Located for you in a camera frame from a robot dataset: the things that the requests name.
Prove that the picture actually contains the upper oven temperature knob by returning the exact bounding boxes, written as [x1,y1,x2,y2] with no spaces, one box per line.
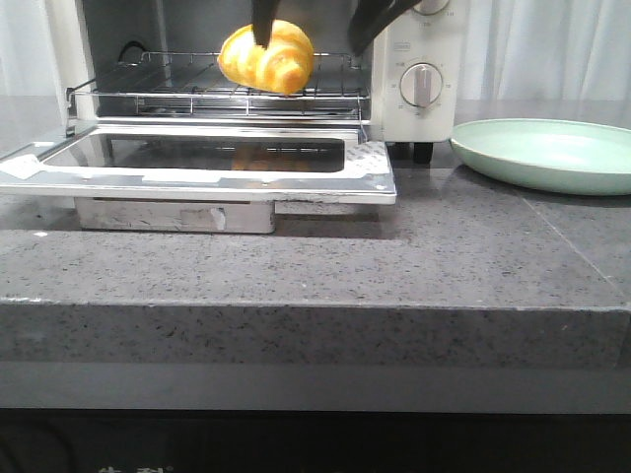
[413,0,450,16]

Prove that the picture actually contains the yellow striped croissant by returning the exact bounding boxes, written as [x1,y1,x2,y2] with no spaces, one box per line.
[217,20,315,96]

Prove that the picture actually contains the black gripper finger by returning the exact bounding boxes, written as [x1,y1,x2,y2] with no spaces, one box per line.
[250,0,280,48]
[347,0,420,56]

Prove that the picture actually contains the pale green plate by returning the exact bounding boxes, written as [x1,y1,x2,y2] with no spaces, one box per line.
[450,118,630,196]

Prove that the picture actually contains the metal oven wire rack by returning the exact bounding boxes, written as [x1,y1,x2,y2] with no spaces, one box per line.
[66,50,371,122]

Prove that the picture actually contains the glass oven door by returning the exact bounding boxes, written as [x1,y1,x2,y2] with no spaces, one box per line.
[1,120,396,234]

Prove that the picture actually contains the white Toshiba toaster oven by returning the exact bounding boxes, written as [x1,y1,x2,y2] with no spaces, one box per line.
[43,1,468,163]

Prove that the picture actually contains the grey oven timer knob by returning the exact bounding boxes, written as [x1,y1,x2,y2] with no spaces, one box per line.
[399,63,443,108]

